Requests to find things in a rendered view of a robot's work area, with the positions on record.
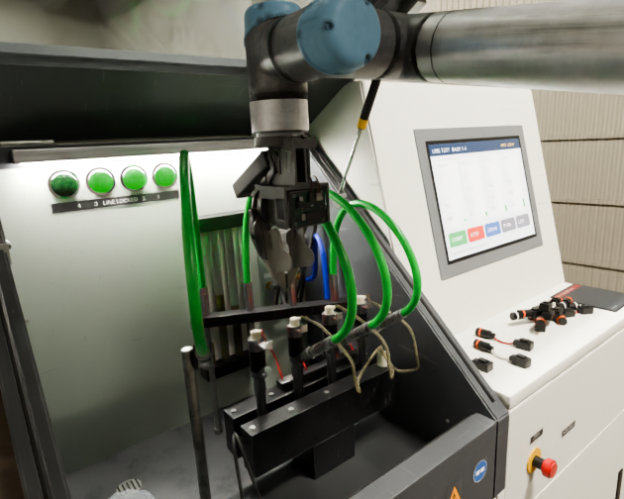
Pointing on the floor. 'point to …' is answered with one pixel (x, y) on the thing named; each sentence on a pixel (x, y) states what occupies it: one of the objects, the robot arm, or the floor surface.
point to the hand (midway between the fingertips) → (282, 278)
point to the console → (494, 279)
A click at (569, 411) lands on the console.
